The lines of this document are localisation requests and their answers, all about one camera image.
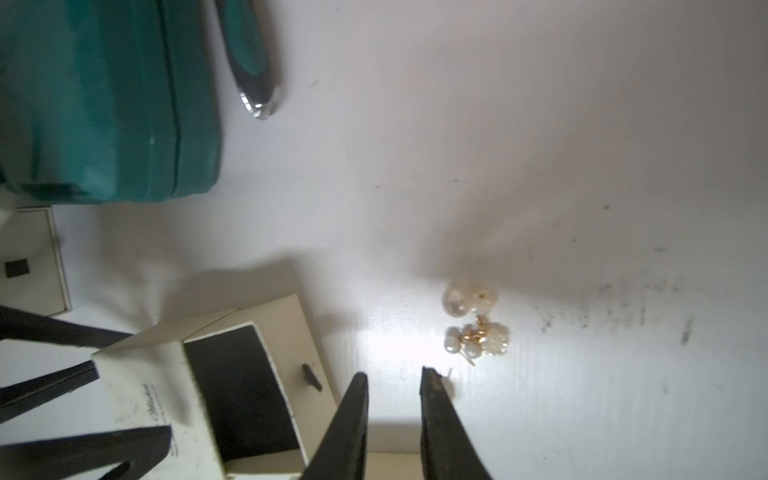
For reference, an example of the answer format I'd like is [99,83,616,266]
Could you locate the pearl gold earrings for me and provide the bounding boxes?
[441,280,509,365]

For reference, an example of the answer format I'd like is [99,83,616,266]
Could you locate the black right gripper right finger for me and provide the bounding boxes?
[420,367,491,480]

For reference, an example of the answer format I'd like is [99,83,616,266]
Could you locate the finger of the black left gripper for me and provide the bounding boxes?
[1,306,131,423]
[1,425,172,479]

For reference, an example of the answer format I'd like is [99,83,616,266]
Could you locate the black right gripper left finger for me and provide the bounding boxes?
[300,372,369,480]

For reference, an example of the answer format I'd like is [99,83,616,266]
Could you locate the green plastic tool case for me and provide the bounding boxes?
[1,1,221,204]

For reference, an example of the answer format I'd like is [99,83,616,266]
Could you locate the cream jewelry box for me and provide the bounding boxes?
[92,295,337,479]
[364,452,424,480]
[1,207,71,317]

